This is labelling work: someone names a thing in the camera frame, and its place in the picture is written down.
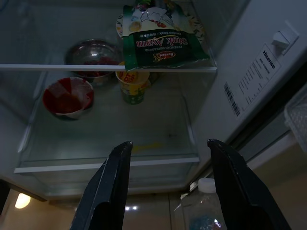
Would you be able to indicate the green chicken stock bag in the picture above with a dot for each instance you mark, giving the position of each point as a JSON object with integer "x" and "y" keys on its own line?
{"x": 163, "y": 48}

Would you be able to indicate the red white bowl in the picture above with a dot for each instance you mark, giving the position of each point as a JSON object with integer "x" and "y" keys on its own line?
{"x": 72, "y": 95}

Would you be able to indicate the white fridge label sticker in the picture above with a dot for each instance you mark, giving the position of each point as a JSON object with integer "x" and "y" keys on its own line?
{"x": 254, "y": 79}

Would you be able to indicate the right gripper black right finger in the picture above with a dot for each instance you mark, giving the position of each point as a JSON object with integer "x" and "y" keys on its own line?
{"x": 244, "y": 196}

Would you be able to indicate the clear fridge door bin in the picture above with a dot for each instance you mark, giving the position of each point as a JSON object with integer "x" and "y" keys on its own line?
{"x": 297, "y": 119}

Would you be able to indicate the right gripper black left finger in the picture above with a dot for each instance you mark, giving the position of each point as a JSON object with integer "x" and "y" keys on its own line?
{"x": 105, "y": 191}

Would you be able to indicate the yellow green paper cup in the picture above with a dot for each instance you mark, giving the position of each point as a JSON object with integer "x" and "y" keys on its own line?
{"x": 133, "y": 91}

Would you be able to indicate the white fridge door switch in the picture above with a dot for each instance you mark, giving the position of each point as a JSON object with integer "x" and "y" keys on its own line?
{"x": 283, "y": 42}

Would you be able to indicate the steel bowl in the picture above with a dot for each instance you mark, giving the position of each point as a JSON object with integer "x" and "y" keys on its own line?
{"x": 91, "y": 52}

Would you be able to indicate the glass fridge shelf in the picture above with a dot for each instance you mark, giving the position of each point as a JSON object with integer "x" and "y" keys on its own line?
{"x": 48, "y": 67}
{"x": 108, "y": 129}

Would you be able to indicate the clear bottle white cap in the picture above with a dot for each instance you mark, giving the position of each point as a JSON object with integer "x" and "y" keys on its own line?
{"x": 192, "y": 210}

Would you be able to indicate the grey steel fridge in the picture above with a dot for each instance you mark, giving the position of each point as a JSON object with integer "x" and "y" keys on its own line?
{"x": 239, "y": 72}

